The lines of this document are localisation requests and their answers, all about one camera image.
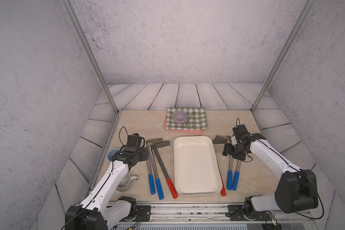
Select grey hoe red handle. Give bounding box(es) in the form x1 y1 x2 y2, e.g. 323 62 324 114
151 138 178 199
212 135 230 197

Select steel hoe blue handle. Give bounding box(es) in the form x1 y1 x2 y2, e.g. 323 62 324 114
226 137 234 191
148 145 164 200
146 138 163 195
232 161 242 191

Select cream storage box tray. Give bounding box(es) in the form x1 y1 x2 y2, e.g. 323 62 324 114
173 136 222 196

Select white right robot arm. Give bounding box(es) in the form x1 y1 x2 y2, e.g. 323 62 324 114
222 133 324 221

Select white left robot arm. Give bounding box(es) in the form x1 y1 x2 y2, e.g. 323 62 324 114
62 147 148 230

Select blue round cup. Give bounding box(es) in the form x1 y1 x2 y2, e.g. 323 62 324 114
106 148 120 162

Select grey ribbed ceramic cup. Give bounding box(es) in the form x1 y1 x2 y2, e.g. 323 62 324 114
117 173 139 193

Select pink tray under cloth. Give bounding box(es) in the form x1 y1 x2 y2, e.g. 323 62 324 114
163 118 203 134

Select green checkered cloth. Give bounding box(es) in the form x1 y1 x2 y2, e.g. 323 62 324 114
166 107 208 130

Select metal tongs on cloth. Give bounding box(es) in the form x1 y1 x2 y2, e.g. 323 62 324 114
185 111 196 127

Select small purple bowl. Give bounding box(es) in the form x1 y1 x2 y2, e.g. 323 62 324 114
172 111 187 124

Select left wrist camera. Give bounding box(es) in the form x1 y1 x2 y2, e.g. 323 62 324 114
126 133 146 150

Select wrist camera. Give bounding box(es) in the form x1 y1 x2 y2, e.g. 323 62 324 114
232 125 250 142
126 133 146 150

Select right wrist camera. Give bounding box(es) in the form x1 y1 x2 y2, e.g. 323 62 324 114
232 125 250 142

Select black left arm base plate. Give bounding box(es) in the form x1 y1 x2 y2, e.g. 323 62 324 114
120 205 151 222

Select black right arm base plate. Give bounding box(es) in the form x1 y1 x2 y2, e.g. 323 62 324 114
225 205 271 222

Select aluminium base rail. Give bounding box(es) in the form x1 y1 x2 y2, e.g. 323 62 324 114
111 202 318 230

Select aluminium corner post left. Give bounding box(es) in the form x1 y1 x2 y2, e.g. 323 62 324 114
60 0 119 114

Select aluminium corner post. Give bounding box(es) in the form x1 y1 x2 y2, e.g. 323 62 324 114
251 0 316 114
60 0 119 114

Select aluminium corner post right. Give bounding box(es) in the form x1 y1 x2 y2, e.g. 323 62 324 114
251 0 316 114

